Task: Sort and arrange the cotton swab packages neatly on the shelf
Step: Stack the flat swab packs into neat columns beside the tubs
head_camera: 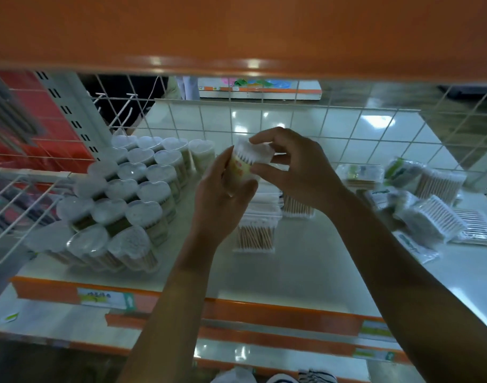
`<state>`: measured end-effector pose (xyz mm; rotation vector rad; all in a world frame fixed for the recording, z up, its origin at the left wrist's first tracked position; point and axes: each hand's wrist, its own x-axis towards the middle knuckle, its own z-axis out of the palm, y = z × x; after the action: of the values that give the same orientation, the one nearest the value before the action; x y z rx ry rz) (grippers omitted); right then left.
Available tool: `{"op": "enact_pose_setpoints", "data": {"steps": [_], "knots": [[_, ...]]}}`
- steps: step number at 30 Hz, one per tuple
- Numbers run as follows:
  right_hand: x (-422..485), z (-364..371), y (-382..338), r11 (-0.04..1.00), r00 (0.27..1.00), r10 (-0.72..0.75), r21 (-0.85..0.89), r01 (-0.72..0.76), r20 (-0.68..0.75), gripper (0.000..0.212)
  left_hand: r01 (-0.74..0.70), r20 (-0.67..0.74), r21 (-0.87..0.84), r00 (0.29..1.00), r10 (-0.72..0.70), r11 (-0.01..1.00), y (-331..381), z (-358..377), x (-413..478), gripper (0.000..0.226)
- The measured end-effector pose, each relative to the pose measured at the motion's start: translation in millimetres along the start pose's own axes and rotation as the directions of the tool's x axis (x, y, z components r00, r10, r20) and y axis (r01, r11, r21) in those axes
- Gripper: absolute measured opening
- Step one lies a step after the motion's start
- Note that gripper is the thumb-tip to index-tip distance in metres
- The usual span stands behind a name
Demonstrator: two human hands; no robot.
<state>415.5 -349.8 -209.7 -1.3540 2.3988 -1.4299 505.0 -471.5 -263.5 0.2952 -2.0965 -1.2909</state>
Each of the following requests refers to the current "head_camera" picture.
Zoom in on pile of cotton swab packs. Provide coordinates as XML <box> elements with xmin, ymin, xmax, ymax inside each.
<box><xmin>335</xmin><ymin>157</ymin><xmax>487</xmax><ymax>254</ymax></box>

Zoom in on pile of toothbrush packs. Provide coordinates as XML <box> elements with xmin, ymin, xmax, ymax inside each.
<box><xmin>0</xmin><ymin>181</ymin><xmax>63</xmax><ymax>236</ymax></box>

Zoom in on person's right forearm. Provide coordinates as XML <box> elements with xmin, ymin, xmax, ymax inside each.
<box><xmin>327</xmin><ymin>191</ymin><xmax>487</xmax><ymax>383</ymax></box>

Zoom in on white slotted shelf post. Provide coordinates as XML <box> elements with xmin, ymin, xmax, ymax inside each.
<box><xmin>34</xmin><ymin>70</ymin><xmax>113</xmax><ymax>156</ymax></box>

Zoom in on price label green arrow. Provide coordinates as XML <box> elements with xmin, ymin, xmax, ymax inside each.
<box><xmin>76</xmin><ymin>287</ymin><xmax>137</xmax><ymax>312</ymax></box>

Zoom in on person's left forearm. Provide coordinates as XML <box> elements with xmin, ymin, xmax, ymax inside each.
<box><xmin>117</xmin><ymin>231</ymin><xmax>228</xmax><ymax>383</ymax></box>

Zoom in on green-label swab packet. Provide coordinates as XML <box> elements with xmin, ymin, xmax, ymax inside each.
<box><xmin>391</xmin><ymin>230</ymin><xmax>442</xmax><ymax>264</ymax></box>

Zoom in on white wire basket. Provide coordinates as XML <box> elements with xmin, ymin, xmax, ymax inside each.
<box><xmin>0</xmin><ymin>167</ymin><xmax>75</xmax><ymax>276</ymax></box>

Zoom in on white shelf board orange rim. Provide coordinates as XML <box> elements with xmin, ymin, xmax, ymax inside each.
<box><xmin>105</xmin><ymin>313</ymin><xmax>412</xmax><ymax>365</ymax></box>
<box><xmin>0</xmin><ymin>0</ymin><xmax>487</xmax><ymax>84</ymax></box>
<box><xmin>0</xmin><ymin>282</ymin><xmax>140</xmax><ymax>355</ymax></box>
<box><xmin>191</xmin><ymin>340</ymin><xmax>372</xmax><ymax>383</ymax></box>

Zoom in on white shelf orange rail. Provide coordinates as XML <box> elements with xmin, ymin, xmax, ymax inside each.
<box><xmin>10</xmin><ymin>171</ymin><xmax>487</xmax><ymax>336</ymax></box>

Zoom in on narrow green price label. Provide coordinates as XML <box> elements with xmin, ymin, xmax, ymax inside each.
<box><xmin>353</xmin><ymin>347</ymin><xmax>396</xmax><ymax>362</ymax></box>

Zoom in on distant white orange shelf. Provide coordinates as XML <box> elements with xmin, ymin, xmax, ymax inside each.
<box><xmin>197</xmin><ymin>77</ymin><xmax>323</xmax><ymax>101</ymax></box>

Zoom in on person's right hand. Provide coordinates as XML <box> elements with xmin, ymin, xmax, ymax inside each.
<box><xmin>248</xmin><ymin>126</ymin><xmax>350</xmax><ymax>220</ymax></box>

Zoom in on hanging dark packaged items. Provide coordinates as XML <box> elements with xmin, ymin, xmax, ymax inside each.
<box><xmin>0</xmin><ymin>81</ymin><xmax>44</xmax><ymax>156</ymax></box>

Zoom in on person's white garment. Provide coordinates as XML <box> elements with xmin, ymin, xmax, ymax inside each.
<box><xmin>211</xmin><ymin>367</ymin><xmax>338</xmax><ymax>383</ymax></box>

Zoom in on person's left hand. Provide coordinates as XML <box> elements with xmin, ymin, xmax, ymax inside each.
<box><xmin>189</xmin><ymin>145</ymin><xmax>260</xmax><ymax>252</ymax></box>

